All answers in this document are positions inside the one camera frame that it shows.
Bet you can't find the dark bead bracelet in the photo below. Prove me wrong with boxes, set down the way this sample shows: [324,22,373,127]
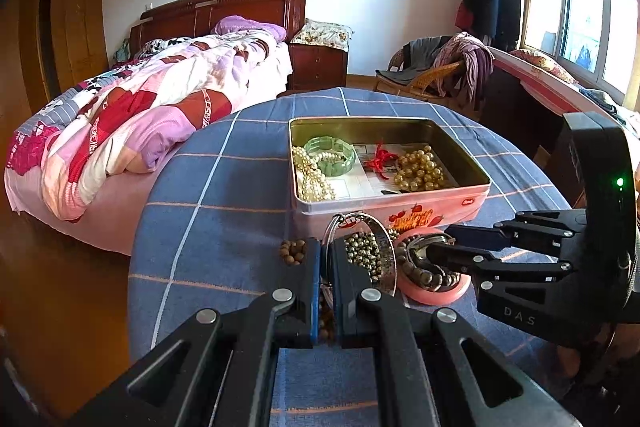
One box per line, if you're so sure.
[397,233,462,293]

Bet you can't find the pink round lid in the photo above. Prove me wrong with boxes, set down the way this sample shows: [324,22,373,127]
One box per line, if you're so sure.
[394,227,471,307]

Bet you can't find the silver metallic bead strand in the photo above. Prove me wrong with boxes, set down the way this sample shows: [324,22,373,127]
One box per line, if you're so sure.
[344,232,394,284]

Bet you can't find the silver bangle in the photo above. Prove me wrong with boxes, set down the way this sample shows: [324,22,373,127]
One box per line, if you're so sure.
[320,211,398,296]

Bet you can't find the brown wooden bead strand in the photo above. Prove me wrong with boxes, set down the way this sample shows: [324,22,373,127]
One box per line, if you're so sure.
[279,239,335,343]

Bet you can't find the pink metal tin box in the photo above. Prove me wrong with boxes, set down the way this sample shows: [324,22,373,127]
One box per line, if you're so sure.
[288,117,490,239]

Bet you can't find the white paper booklet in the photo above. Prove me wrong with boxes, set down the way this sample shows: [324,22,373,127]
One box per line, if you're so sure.
[328,143,459,200]

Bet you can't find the blue plaid tablecloth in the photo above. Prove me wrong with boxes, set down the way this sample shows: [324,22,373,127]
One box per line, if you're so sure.
[128,88,568,426]

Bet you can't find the red knot ornament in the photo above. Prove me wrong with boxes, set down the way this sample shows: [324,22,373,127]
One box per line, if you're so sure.
[362,142,399,181]

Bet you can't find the purple striped garment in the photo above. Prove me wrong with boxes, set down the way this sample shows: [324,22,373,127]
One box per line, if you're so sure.
[433,31,495,110]

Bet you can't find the wicker chair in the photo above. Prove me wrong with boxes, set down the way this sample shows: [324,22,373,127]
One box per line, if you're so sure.
[373,61,464,103]

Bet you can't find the grey garment on chair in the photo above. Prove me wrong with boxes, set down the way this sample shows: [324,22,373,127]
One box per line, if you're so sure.
[376,36,451,86]

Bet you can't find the window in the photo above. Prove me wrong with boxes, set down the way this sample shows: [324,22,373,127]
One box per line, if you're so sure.
[522,0,639,104]

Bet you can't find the dark hanging coats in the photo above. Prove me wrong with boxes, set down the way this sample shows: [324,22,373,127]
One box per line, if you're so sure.
[454,0,521,52]

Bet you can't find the bed with patchwork quilt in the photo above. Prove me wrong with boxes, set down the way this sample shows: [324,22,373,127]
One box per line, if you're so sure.
[4,27,293,255]

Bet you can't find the dark wood nightstand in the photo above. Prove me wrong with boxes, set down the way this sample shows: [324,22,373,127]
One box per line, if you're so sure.
[288,44,348,92]

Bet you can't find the floral cushion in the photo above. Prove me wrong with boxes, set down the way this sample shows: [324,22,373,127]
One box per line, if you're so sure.
[291,18,354,52]

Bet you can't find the purple pillow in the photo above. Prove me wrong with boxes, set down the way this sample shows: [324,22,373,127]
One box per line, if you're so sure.
[212,15,286,43]

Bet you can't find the dark wood headboard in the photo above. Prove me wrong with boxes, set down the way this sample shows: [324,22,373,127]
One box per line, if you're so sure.
[129,0,306,54]

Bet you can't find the wooden wardrobe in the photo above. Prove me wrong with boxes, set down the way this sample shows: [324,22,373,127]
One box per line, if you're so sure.
[18,0,108,112]

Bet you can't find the gold pearl necklace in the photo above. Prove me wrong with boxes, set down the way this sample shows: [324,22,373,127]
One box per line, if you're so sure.
[391,144,449,193]

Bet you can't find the green jade bracelet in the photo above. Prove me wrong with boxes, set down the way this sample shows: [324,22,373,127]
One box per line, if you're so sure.
[302,134,358,178]

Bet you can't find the white pearl necklace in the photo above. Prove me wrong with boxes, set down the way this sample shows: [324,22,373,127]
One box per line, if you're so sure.
[290,145,346,204]

